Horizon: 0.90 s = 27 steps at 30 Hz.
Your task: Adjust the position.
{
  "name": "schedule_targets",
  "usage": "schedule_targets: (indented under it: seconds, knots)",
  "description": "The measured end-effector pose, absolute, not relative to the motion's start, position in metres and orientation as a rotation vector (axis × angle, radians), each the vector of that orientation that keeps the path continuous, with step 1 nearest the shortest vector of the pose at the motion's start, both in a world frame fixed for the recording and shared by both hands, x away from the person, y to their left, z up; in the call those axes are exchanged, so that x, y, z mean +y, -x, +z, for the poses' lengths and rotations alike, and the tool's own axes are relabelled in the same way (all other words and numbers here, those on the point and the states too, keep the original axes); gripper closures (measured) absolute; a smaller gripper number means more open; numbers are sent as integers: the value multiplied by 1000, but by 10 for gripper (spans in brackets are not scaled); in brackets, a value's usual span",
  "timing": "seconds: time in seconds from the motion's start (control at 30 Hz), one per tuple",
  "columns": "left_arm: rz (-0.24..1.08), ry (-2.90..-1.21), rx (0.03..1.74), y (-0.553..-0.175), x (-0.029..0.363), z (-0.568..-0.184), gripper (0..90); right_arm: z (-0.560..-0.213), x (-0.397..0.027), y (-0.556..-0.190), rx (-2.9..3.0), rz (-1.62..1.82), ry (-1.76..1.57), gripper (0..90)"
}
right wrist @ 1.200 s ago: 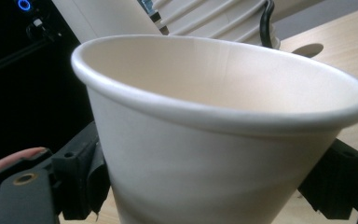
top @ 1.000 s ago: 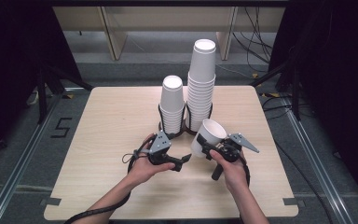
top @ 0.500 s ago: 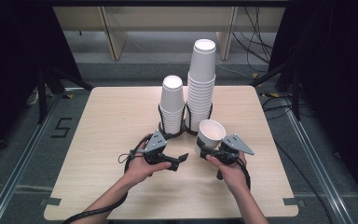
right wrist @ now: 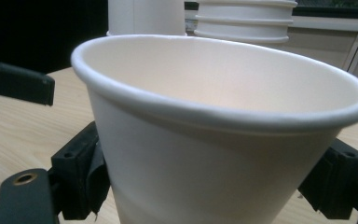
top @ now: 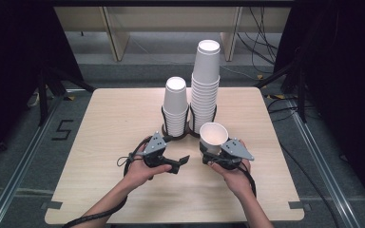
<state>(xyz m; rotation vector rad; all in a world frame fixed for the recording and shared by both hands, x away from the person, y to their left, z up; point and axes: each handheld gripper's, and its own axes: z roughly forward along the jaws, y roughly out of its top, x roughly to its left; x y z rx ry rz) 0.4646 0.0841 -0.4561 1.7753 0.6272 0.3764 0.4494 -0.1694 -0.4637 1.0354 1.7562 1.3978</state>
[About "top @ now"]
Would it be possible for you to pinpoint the short stack of paper cups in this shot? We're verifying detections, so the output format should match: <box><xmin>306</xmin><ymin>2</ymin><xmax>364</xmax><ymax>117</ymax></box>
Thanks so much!
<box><xmin>162</xmin><ymin>76</ymin><xmax>190</xmax><ymax>138</ymax></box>

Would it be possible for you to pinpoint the black braided left gripper cable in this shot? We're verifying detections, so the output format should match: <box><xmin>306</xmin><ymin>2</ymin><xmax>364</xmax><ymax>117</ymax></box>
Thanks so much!
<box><xmin>61</xmin><ymin>136</ymin><xmax>154</xmax><ymax>228</ymax></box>

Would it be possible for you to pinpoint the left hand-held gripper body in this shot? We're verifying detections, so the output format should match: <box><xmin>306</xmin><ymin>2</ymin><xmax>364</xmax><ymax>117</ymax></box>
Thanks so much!
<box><xmin>136</xmin><ymin>131</ymin><xmax>172</xmax><ymax>168</ymax></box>

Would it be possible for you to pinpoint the tall stack of paper cups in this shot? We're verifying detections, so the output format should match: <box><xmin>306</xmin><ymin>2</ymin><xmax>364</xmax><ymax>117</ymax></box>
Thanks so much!
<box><xmin>188</xmin><ymin>39</ymin><xmax>221</xmax><ymax>135</ymax></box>

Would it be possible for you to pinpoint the looped black floor cable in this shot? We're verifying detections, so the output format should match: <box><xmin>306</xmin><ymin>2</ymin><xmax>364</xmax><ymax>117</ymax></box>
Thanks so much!
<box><xmin>266</xmin><ymin>95</ymin><xmax>299</xmax><ymax>124</ymax></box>

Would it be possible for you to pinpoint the person's left hand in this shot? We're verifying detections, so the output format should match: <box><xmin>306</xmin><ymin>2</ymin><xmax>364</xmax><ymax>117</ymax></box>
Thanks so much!
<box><xmin>122</xmin><ymin>139</ymin><xmax>174</xmax><ymax>191</ymax></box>

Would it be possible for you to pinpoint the thin black cord loop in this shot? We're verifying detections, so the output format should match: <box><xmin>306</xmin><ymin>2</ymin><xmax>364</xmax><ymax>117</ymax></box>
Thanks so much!
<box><xmin>116</xmin><ymin>153</ymin><xmax>135</xmax><ymax>168</ymax></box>

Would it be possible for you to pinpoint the bundle of black floor cables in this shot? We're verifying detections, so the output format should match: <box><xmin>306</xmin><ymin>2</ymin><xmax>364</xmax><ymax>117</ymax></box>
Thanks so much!
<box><xmin>237</xmin><ymin>6</ymin><xmax>280</xmax><ymax>67</ymax></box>

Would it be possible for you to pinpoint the black tape patch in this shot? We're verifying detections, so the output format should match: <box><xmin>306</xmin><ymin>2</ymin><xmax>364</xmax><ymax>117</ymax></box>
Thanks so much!
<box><xmin>288</xmin><ymin>200</ymin><xmax>312</xmax><ymax>212</ymax></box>

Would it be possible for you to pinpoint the person's right hand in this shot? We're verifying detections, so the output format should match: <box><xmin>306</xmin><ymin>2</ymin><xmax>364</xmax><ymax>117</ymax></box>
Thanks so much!
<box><xmin>208</xmin><ymin>139</ymin><xmax>256</xmax><ymax>200</ymax></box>

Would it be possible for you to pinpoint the black braided right gripper cable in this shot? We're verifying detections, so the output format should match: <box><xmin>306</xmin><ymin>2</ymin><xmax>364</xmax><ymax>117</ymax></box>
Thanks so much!
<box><xmin>238</xmin><ymin>165</ymin><xmax>258</xmax><ymax>200</ymax></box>

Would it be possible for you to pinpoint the long black floor cable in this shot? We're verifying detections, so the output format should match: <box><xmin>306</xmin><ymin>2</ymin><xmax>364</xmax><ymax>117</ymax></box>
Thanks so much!
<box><xmin>279</xmin><ymin>142</ymin><xmax>341</xmax><ymax>228</ymax></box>

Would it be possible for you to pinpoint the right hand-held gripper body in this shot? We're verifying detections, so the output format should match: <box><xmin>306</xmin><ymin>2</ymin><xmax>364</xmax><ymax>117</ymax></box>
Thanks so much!
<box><xmin>214</xmin><ymin>137</ymin><xmax>256</xmax><ymax>171</ymax></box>

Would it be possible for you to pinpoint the black metal stand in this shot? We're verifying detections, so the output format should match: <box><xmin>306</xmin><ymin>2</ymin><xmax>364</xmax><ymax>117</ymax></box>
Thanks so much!
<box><xmin>254</xmin><ymin>59</ymin><xmax>309</xmax><ymax>124</ymax></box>
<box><xmin>37</xmin><ymin>66</ymin><xmax>97</xmax><ymax>127</ymax></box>

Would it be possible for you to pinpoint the aluminium floor rail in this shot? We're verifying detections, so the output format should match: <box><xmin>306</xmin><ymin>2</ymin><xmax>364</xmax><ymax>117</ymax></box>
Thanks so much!
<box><xmin>285</xmin><ymin>97</ymin><xmax>359</xmax><ymax>228</ymax></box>
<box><xmin>0</xmin><ymin>90</ymin><xmax>67</xmax><ymax>228</ymax></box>

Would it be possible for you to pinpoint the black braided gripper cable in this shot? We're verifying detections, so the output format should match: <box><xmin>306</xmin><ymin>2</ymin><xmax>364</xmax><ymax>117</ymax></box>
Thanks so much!
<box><xmin>238</xmin><ymin>165</ymin><xmax>258</xmax><ymax>200</ymax></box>
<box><xmin>61</xmin><ymin>136</ymin><xmax>154</xmax><ymax>228</ymax></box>

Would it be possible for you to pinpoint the thin white floor cable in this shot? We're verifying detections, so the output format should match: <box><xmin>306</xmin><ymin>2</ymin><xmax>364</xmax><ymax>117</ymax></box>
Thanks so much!
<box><xmin>221</xmin><ymin>65</ymin><xmax>259</xmax><ymax>81</ymax></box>

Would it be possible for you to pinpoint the black double ring cup holder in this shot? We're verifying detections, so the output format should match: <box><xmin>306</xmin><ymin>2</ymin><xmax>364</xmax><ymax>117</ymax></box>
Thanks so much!
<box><xmin>161</xmin><ymin>104</ymin><xmax>219</xmax><ymax>142</ymax></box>

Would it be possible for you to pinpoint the white paper cup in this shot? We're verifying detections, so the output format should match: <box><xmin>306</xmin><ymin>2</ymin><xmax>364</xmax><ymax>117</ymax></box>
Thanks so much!
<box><xmin>199</xmin><ymin>122</ymin><xmax>229</xmax><ymax>157</ymax></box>

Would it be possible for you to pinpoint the dark curtain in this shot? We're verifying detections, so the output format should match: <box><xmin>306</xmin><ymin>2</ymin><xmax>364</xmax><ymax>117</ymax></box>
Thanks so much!
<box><xmin>0</xmin><ymin>0</ymin><xmax>84</xmax><ymax>170</ymax></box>
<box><xmin>273</xmin><ymin>0</ymin><xmax>365</xmax><ymax>208</ymax></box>

